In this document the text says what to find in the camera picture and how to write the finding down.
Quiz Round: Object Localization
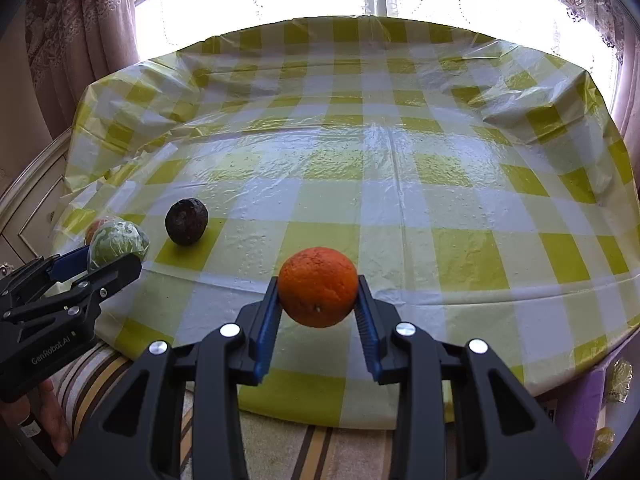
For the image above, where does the green round fruit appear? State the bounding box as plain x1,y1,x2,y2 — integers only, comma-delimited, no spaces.
88,219,150,271

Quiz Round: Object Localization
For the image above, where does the brown-orange fruit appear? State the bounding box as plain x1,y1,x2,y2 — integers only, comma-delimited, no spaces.
85,217,120,246

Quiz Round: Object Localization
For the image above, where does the dark passion fruit back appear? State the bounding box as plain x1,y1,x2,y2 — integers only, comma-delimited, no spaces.
165,198,208,246

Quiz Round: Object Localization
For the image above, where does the orange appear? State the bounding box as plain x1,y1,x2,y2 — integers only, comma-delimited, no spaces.
277,247,358,328

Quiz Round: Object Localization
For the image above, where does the large yellow-green fruit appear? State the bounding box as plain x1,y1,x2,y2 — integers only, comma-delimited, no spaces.
591,427,615,464

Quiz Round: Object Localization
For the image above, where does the green fruit pointed bag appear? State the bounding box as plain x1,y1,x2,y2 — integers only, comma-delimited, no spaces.
605,359,634,403

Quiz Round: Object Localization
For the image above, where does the person's left hand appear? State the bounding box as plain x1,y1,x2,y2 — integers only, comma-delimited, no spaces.
1,378,72,456

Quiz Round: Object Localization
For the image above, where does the cream carved cabinet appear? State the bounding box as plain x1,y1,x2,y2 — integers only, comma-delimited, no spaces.
0,129,72,278

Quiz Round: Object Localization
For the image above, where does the striped plush seat cover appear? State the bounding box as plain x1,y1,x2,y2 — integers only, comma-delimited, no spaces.
56,333,461,479

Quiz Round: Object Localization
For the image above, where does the purple cardboard box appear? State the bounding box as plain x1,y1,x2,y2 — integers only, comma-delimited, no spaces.
538,353,639,479

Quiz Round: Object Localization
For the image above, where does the yellow checked plastic tablecloth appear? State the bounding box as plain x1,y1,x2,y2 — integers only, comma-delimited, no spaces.
48,14,640,430

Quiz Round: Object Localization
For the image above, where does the pink patterned curtain left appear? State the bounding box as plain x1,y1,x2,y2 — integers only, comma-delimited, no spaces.
25,0,139,138

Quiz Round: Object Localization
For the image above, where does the pink patterned curtain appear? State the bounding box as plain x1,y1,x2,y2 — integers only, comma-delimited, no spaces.
612,21,639,171
25,0,139,138

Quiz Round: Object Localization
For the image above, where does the pink patterned curtain right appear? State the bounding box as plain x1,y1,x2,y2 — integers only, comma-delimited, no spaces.
612,21,639,171

